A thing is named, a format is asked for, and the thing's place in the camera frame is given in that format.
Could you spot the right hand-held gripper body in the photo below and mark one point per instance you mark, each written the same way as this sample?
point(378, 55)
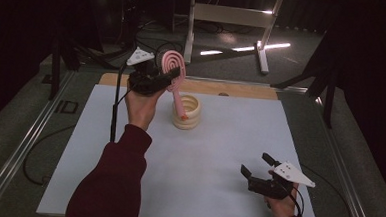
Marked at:
point(291, 173)

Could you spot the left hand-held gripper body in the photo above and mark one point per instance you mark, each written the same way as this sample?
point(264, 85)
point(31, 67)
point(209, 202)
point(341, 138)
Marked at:
point(145, 81)

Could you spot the pink hairbrush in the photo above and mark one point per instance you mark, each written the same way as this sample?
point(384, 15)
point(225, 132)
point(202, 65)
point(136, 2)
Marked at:
point(179, 97)

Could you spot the cream ribbed cup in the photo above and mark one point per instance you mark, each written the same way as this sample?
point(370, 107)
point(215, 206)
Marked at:
point(193, 118)

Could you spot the person's left hand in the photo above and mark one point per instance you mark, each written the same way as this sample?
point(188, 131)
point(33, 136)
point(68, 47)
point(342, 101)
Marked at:
point(141, 109)

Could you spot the person's right hand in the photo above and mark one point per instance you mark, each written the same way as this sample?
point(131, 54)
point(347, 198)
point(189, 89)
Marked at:
point(284, 208)

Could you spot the white table mat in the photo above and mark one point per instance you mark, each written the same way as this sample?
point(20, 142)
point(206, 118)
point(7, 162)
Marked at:
point(198, 169)

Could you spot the black equipment tower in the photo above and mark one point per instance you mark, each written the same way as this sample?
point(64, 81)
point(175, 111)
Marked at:
point(129, 15)

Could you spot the black tripod stand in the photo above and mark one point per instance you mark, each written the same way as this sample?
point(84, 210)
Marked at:
point(329, 102)
point(55, 71)

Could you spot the white metal stand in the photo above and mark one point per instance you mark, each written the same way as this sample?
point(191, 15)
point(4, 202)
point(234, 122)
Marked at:
point(231, 15)

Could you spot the aluminium floor rail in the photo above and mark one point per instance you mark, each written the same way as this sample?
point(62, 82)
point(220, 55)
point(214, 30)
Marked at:
point(22, 149)
point(341, 169)

